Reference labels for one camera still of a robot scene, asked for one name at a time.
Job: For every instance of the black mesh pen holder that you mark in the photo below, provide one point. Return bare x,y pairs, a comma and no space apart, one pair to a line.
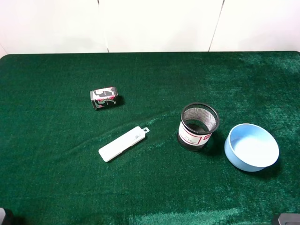
198,121

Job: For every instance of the green felt table cloth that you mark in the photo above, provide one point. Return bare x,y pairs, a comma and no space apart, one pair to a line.
51,172

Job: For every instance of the black pink card box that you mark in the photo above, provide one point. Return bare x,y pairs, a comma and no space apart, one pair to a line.
105,98

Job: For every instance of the white flat plastic case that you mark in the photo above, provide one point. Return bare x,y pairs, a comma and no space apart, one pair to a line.
122,143

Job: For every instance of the light blue bowl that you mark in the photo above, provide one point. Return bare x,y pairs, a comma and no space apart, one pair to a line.
251,148

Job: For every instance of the grey base corner right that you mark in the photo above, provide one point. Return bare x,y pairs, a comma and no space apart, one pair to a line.
286,219

